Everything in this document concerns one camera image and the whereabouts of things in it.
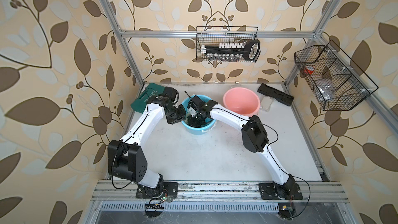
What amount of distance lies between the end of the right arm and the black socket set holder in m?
0.27

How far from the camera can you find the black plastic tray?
1.10m

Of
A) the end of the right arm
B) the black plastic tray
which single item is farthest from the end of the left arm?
the black plastic tray

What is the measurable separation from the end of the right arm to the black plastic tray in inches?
22.5

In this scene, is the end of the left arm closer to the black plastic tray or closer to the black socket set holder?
the black socket set holder

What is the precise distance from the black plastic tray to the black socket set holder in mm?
351

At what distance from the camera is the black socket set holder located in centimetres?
82

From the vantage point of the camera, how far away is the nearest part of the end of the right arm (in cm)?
72

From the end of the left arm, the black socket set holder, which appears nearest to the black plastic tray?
the black socket set holder

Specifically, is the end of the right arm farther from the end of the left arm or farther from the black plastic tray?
the black plastic tray

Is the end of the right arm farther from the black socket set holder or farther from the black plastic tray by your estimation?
the black plastic tray
